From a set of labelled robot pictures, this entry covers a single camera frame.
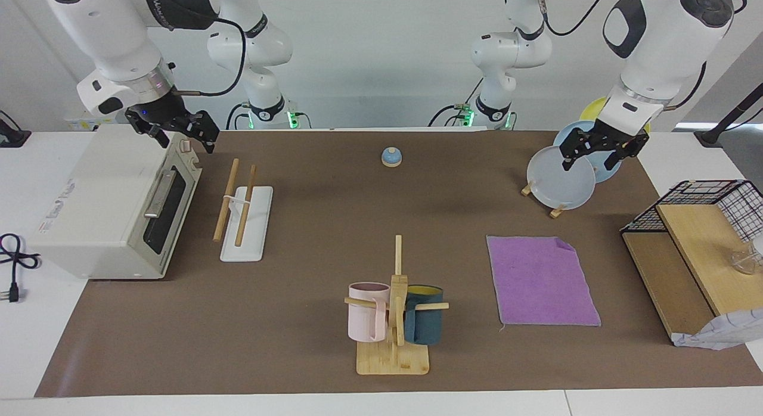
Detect purple and grey towel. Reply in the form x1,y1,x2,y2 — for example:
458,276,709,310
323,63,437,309
486,235,601,327

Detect wooden plate rack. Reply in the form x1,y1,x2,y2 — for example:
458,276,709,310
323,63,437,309
521,181,567,219

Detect white towel rack wooden rods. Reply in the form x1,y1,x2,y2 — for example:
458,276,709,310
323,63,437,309
213,159,274,263

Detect light blue plate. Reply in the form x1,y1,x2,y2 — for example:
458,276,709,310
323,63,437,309
553,120,624,183

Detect pale grey plate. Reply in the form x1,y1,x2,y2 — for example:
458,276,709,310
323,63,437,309
527,145,597,210

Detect yellow plate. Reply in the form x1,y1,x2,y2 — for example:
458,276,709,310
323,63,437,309
579,97,650,134

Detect cream toaster oven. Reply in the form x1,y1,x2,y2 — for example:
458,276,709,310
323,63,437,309
27,125,203,281

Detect wooden shelf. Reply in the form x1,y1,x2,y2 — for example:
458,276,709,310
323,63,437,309
621,203,763,345

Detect brown table mat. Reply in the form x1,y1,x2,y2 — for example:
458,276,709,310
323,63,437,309
34,130,763,398

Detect clear glass cup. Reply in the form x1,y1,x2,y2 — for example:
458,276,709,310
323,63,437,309
728,234,763,275

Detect white marbled paper sheet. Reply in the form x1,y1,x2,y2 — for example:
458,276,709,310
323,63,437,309
672,309,763,351

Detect dark teal mug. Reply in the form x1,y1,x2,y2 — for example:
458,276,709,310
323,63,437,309
404,284,445,346

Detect pink mug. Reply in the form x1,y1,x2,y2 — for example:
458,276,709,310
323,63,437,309
348,282,391,343

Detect wooden mug tree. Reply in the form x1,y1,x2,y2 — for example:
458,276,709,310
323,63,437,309
344,235,449,376

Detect black right base cable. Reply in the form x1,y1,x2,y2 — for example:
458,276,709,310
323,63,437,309
225,101,254,131

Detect black base cable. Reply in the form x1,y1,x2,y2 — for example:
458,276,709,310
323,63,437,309
428,76,485,128
225,101,254,131

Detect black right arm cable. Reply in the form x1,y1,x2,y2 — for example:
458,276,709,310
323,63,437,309
173,17,246,98

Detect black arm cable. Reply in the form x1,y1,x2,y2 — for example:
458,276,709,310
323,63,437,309
173,17,246,98
504,0,749,110

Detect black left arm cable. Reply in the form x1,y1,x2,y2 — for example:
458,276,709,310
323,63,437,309
504,0,749,110

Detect black wire basket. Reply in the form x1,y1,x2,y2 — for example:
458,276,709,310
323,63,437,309
620,179,763,243

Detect black left base cable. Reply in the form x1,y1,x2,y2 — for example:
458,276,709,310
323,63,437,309
428,76,485,128

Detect black clamp mount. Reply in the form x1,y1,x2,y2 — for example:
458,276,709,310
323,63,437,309
0,110,32,148

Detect black power cord with plug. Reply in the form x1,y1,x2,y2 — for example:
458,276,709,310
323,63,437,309
0,233,41,303

